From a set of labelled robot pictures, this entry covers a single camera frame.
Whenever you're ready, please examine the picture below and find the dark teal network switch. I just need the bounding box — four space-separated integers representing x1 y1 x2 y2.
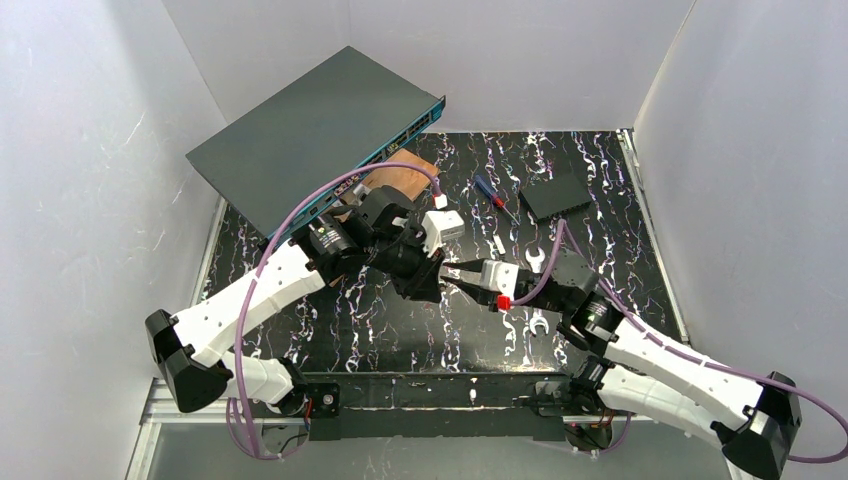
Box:
186 46 446 238

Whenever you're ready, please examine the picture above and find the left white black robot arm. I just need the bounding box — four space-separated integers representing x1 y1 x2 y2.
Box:
145 186 464 413

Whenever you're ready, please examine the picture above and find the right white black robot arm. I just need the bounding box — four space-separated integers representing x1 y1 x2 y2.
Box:
451 253 802 479

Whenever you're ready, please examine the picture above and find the silver SFP plug module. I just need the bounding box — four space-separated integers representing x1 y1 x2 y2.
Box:
493 234 506 256

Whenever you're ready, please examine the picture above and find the silver open-end wrench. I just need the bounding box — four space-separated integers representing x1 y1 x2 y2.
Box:
525 249 550 336

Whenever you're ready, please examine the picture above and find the small black box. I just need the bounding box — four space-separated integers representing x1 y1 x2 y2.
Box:
519 173 592 221

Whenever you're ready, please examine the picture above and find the wooden base board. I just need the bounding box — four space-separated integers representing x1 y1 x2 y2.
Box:
327 148 441 287

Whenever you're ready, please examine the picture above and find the blue red screwdriver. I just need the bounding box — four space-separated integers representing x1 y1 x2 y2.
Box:
473 174 519 226

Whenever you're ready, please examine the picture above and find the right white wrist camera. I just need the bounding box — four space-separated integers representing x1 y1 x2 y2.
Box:
480 260 519 312

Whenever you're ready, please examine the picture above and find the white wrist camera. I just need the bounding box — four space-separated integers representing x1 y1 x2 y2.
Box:
480 260 519 312
421 194 465 258

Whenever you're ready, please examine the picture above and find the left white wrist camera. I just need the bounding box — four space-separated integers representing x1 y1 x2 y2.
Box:
421 194 465 258

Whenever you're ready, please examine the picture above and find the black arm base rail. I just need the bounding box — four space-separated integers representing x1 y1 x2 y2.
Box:
305 372 586 441

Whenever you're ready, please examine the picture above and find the aluminium frame rail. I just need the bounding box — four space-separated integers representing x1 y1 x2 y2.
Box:
125 379 226 479

